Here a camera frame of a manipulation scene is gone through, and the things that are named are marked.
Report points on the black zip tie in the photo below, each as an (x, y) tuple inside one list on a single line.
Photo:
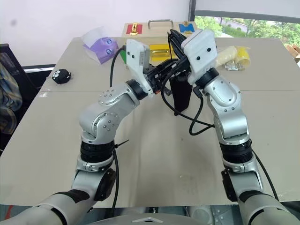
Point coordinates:
[(122, 143)]

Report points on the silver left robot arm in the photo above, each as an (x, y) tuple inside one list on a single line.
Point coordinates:
[(103, 122)]

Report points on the purple pouch with eyes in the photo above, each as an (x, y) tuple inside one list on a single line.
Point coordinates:
[(104, 48)]

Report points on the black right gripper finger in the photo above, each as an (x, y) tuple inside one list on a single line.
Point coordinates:
[(177, 72), (180, 36), (173, 41), (170, 64)]

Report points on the white roller blind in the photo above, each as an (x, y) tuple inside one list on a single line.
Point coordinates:
[(246, 8)]

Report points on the clear plastic bag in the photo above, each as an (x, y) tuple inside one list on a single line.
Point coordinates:
[(92, 37)]

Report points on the dark window frame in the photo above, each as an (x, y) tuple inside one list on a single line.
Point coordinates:
[(192, 10)]

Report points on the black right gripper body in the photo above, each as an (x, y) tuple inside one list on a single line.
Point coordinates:
[(181, 52)]

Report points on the silver metal parts pile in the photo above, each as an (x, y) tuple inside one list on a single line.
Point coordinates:
[(233, 66)]

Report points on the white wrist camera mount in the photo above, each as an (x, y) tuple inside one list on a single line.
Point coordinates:
[(201, 47), (134, 58)]

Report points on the grey robot torso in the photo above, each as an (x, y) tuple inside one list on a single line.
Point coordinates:
[(150, 219)]

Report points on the black round plush toy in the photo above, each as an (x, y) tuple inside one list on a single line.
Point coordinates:
[(61, 76)]

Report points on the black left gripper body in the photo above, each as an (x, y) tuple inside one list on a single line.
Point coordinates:
[(153, 78)]

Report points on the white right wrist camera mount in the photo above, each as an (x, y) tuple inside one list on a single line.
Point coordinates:
[(201, 47)]

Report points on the brown cardboard box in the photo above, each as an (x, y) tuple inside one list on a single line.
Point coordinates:
[(294, 50)]

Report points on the beige crumpled bag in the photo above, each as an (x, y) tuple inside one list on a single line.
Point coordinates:
[(225, 56)]

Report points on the beige wooden latch box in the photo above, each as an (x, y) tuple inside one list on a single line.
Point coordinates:
[(161, 36)]

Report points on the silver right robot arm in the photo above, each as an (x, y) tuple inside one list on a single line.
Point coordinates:
[(230, 112)]

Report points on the yellow plastic cup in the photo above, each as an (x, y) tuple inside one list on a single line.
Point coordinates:
[(243, 56)]

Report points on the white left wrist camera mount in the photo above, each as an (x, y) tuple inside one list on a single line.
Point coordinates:
[(134, 58)]

